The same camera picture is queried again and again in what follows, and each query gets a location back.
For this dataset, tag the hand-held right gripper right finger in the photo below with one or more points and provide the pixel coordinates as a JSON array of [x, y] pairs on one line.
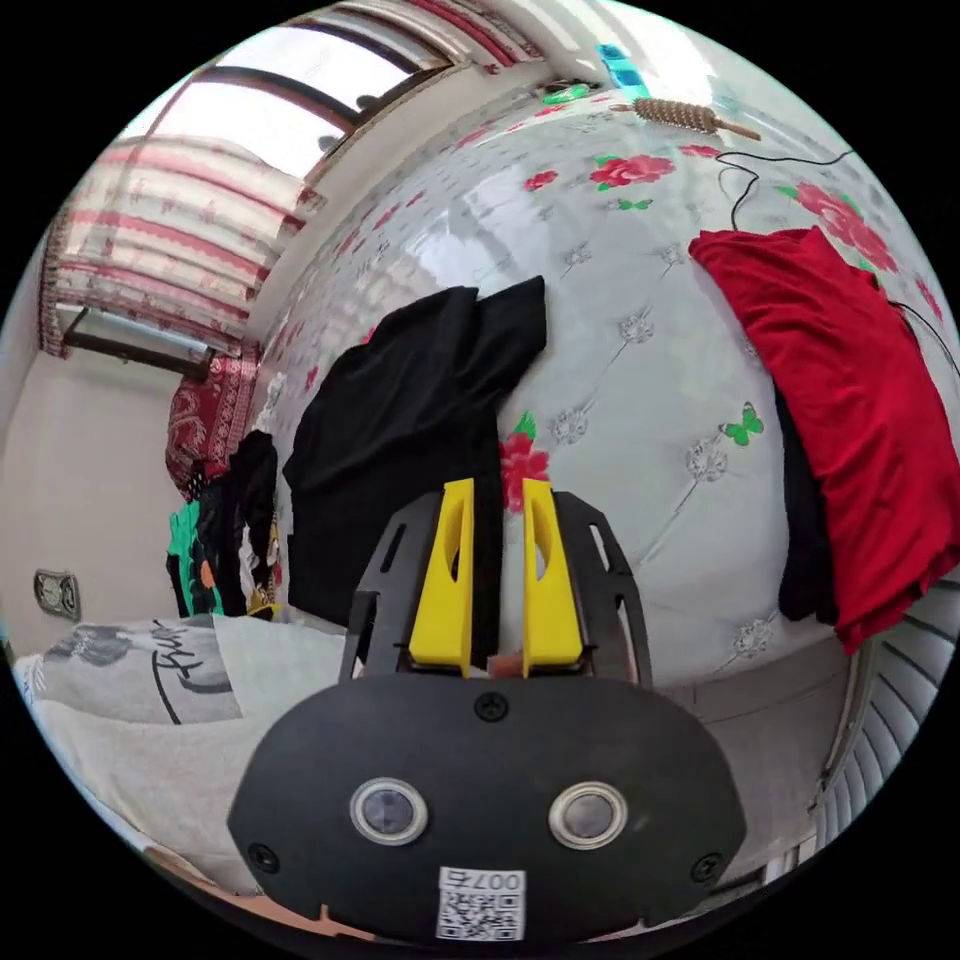
[[553, 600]]

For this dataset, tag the black t-shirt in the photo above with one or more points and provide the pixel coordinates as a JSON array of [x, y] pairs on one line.
[[405, 405]]

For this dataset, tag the window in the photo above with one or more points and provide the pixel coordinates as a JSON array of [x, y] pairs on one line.
[[300, 67]]

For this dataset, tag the red and black clothes pile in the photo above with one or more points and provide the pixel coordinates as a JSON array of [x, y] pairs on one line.
[[847, 390]]

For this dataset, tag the wooden massage roller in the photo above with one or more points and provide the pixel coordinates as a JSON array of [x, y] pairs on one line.
[[675, 114]]

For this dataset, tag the wall socket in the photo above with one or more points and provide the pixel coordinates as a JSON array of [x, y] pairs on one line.
[[57, 595]]

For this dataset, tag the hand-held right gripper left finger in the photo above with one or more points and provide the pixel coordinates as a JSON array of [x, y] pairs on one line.
[[442, 592]]

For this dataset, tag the bed with floral sheet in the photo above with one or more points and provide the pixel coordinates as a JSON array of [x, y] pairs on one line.
[[637, 270]]

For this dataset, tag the red striped curtain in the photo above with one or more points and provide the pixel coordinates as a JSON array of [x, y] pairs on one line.
[[165, 225], [480, 34]]

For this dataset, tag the person's body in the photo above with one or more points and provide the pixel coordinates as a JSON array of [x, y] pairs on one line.
[[120, 720]]

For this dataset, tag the pile of clothes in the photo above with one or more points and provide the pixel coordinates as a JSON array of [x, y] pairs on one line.
[[240, 495]]

